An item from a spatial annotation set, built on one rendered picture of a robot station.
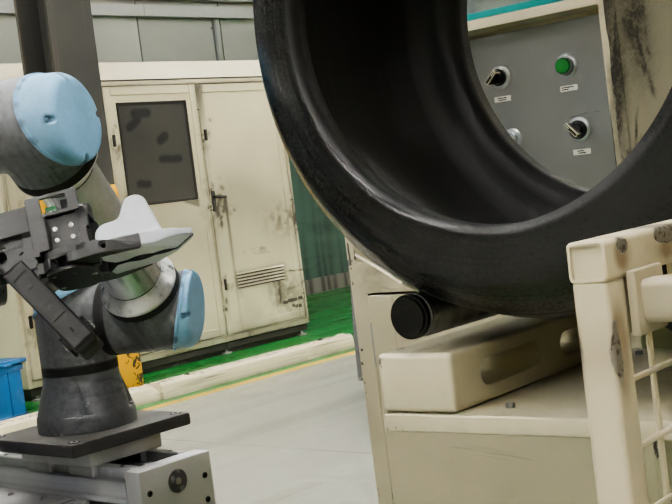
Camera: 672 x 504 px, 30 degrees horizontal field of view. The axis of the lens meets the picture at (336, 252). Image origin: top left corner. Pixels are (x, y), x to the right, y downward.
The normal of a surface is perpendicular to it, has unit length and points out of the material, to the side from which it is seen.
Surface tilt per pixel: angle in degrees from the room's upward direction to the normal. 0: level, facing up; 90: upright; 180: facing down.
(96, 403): 72
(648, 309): 90
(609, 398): 90
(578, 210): 100
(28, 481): 90
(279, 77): 92
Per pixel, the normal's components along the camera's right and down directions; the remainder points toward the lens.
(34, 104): -0.22, -0.18
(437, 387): -0.63, 0.12
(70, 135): 0.92, -0.18
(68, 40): 0.73, -0.06
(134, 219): 0.00, -0.29
